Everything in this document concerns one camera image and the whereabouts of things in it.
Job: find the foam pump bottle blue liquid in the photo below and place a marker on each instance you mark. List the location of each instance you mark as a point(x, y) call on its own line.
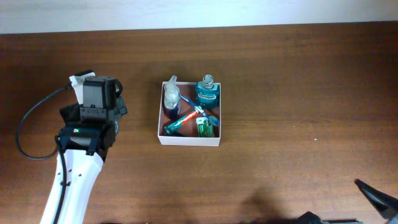
point(172, 99)

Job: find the blue disposable razor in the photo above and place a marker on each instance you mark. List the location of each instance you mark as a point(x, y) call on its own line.
point(177, 134)

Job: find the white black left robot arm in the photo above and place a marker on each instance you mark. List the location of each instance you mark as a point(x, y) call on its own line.
point(82, 150)

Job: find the green white toothpaste tube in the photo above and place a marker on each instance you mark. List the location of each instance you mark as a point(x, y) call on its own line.
point(175, 126)

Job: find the teal mouthwash bottle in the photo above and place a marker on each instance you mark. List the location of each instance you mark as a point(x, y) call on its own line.
point(207, 93)

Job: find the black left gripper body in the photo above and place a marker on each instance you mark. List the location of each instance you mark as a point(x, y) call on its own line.
point(72, 114)

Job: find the green soap box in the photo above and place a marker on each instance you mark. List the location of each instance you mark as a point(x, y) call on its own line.
point(205, 128)

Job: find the pink white open box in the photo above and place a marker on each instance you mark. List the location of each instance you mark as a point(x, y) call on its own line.
point(189, 130)

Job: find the blue white toothbrush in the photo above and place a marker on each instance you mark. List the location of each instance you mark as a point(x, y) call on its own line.
point(212, 119)

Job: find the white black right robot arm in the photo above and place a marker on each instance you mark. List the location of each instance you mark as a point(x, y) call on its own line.
point(311, 218)

